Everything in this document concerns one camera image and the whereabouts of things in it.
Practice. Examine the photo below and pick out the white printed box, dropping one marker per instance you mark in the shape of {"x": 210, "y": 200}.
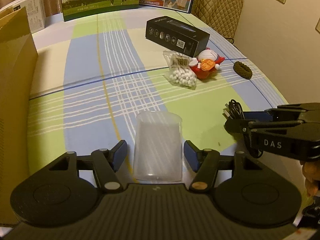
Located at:
{"x": 35, "y": 12}

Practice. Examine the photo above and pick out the red doraemon plush toy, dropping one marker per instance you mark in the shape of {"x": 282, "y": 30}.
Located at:
{"x": 207, "y": 62}

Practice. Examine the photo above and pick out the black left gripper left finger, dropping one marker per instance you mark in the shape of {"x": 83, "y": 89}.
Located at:
{"x": 106, "y": 163}

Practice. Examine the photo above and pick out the black shaver box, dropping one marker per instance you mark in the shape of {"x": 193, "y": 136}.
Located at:
{"x": 176, "y": 35}

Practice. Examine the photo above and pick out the brown cardboard box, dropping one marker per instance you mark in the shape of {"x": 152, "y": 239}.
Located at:
{"x": 18, "y": 61}

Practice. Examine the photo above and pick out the bag of cotton swabs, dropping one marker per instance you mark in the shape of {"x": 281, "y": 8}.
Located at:
{"x": 179, "y": 73}

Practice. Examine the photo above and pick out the plaid bed sheet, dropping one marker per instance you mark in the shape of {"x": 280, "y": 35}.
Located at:
{"x": 96, "y": 73}

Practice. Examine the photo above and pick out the clear plastic cup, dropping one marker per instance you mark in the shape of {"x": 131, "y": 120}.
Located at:
{"x": 158, "y": 147}

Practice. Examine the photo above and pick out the right hand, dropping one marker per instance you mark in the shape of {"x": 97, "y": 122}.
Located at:
{"x": 311, "y": 172}

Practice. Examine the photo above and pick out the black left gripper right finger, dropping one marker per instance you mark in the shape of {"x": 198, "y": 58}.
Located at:
{"x": 204, "y": 163}

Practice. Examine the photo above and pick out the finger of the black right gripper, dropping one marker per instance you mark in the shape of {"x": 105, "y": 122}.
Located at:
{"x": 290, "y": 112}
{"x": 244, "y": 125}

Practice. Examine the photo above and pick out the quilted beige cover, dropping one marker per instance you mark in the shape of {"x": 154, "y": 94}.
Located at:
{"x": 221, "y": 15}

